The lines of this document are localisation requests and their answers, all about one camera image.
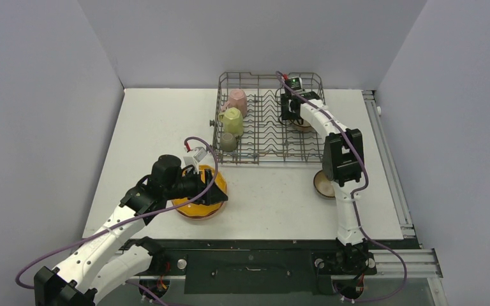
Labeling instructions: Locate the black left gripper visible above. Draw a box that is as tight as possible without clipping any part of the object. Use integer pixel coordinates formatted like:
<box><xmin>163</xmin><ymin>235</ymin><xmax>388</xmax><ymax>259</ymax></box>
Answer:
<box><xmin>164</xmin><ymin>168</ymin><xmax>227</xmax><ymax>205</ymax></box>

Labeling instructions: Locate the brown ceramic bowl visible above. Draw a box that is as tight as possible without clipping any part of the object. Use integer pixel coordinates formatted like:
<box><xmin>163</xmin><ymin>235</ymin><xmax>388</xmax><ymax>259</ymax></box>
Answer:
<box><xmin>313</xmin><ymin>170</ymin><xmax>335</xmax><ymax>199</ymax></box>
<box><xmin>292</xmin><ymin>120</ymin><xmax>314</xmax><ymax>133</ymax></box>

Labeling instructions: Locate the grey wire dish rack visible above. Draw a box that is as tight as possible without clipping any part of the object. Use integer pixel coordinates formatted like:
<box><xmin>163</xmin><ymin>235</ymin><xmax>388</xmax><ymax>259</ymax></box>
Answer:
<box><xmin>210</xmin><ymin>71</ymin><xmax>324</xmax><ymax>164</ymax></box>

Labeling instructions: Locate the small grey-green cup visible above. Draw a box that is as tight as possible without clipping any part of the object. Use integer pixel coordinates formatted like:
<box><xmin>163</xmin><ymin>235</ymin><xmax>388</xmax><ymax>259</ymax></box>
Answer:
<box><xmin>219</xmin><ymin>132</ymin><xmax>237</xmax><ymax>152</ymax></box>

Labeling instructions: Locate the pink mug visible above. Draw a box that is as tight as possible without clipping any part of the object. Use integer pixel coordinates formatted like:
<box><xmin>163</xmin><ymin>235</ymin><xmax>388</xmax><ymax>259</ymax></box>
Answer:
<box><xmin>221</xmin><ymin>89</ymin><xmax>248</xmax><ymax>117</ymax></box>

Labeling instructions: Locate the pale yellow mug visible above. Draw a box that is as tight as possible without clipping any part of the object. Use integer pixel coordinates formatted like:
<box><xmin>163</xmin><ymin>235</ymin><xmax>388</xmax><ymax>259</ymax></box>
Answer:
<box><xmin>218</xmin><ymin>107</ymin><xmax>244</xmax><ymax>137</ymax></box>

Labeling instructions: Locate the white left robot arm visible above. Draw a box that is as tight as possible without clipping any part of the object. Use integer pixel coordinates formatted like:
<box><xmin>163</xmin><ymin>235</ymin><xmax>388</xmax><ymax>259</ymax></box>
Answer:
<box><xmin>34</xmin><ymin>154</ymin><xmax>228</xmax><ymax>305</ymax></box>

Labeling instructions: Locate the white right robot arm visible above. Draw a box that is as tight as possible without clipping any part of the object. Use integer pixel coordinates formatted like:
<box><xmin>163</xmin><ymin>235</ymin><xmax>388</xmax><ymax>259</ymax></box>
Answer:
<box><xmin>281</xmin><ymin>89</ymin><xmax>369</xmax><ymax>275</ymax></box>

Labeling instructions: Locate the orange polka dot plate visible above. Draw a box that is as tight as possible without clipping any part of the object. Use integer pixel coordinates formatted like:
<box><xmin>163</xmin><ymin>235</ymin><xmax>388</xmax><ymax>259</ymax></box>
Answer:
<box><xmin>177</xmin><ymin>164</ymin><xmax>228</xmax><ymax>220</ymax></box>

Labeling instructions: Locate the pink plate under orange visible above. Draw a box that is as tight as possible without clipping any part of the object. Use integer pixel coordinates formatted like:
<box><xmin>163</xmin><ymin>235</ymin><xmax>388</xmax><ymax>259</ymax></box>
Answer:
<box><xmin>178</xmin><ymin>202</ymin><xmax>226</xmax><ymax>220</ymax></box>

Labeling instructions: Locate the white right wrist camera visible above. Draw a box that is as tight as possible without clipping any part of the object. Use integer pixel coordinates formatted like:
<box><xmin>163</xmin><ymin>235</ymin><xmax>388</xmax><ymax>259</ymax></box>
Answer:
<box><xmin>283</xmin><ymin>74</ymin><xmax>304</xmax><ymax>93</ymax></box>

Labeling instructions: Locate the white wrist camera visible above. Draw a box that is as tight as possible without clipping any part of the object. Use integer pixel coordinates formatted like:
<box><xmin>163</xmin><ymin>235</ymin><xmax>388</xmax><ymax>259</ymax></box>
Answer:
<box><xmin>183</xmin><ymin>147</ymin><xmax>208</xmax><ymax>171</ymax></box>
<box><xmin>283</xmin><ymin>74</ymin><xmax>304</xmax><ymax>93</ymax></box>

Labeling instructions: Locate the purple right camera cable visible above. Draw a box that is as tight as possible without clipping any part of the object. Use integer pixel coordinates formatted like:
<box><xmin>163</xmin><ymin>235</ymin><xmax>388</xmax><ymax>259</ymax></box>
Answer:
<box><xmin>275</xmin><ymin>71</ymin><xmax>408</xmax><ymax>304</ymax></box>

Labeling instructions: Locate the purple camera cable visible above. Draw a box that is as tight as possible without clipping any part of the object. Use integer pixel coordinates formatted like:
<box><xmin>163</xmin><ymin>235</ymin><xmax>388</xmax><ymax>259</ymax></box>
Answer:
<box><xmin>14</xmin><ymin>136</ymin><xmax>221</xmax><ymax>291</ymax></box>
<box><xmin>275</xmin><ymin>71</ymin><xmax>408</xmax><ymax>304</ymax></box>

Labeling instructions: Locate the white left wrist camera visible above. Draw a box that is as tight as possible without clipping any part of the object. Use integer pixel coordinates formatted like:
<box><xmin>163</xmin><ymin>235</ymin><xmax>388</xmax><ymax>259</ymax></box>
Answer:
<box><xmin>183</xmin><ymin>147</ymin><xmax>208</xmax><ymax>171</ymax></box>

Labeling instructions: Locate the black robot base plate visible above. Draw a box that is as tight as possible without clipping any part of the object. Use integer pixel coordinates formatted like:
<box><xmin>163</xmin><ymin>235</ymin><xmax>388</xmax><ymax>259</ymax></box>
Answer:
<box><xmin>120</xmin><ymin>237</ymin><xmax>377</xmax><ymax>295</ymax></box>

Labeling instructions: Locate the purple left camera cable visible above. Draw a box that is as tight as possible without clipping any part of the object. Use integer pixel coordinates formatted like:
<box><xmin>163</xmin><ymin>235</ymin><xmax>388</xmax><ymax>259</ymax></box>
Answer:
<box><xmin>14</xmin><ymin>136</ymin><xmax>221</xmax><ymax>291</ymax></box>

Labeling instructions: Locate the aluminium frame rail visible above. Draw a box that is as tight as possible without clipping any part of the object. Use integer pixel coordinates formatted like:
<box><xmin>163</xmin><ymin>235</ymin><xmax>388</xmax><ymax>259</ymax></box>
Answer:
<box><xmin>362</xmin><ymin>90</ymin><xmax>442</xmax><ymax>279</ymax></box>

